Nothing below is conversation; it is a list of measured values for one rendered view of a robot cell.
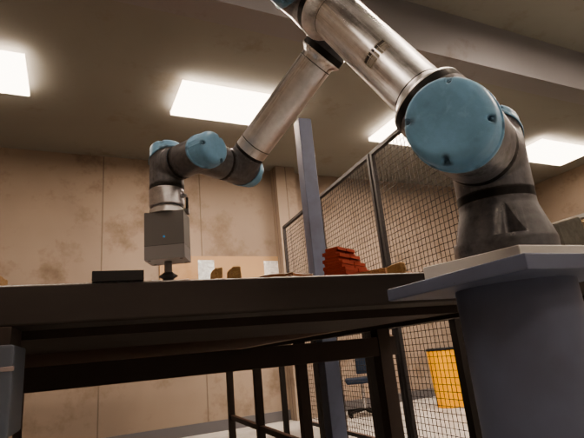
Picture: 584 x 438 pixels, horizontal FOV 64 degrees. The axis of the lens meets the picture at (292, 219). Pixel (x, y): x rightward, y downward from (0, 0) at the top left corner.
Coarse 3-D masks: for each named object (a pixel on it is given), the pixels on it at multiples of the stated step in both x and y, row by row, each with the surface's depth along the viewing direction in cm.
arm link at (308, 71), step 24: (360, 0) 90; (312, 48) 94; (288, 72) 99; (312, 72) 97; (288, 96) 99; (264, 120) 101; (288, 120) 101; (240, 144) 104; (264, 144) 103; (240, 168) 104
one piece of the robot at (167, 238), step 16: (160, 208) 98; (176, 208) 99; (144, 224) 97; (160, 224) 97; (176, 224) 97; (144, 240) 96; (160, 240) 96; (176, 240) 97; (144, 256) 95; (160, 256) 95; (176, 256) 96
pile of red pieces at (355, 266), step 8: (336, 248) 202; (344, 248) 206; (328, 256) 203; (336, 256) 200; (344, 256) 202; (352, 256) 207; (328, 264) 202; (336, 264) 199; (344, 264) 199; (352, 264) 204; (360, 264) 209; (328, 272) 201; (336, 272) 198; (344, 272) 196; (352, 272) 200; (360, 272) 205
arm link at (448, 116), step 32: (288, 0) 80; (320, 0) 78; (352, 0) 76; (320, 32) 80; (352, 32) 73; (384, 32) 71; (352, 64) 75; (384, 64) 69; (416, 64) 67; (384, 96) 71; (416, 96) 62; (448, 96) 60; (480, 96) 58; (416, 128) 62; (448, 128) 59; (480, 128) 57; (512, 128) 65; (448, 160) 60; (480, 160) 60
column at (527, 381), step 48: (432, 288) 67; (480, 288) 66; (528, 288) 62; (576, 288) 64; (480, 336) 65; (528, 336) 61; (576, 336) 61; (480, 384) 65; (528, 384) 60; (576, 384) 59; (528, 432) 59; (576, 432) 57
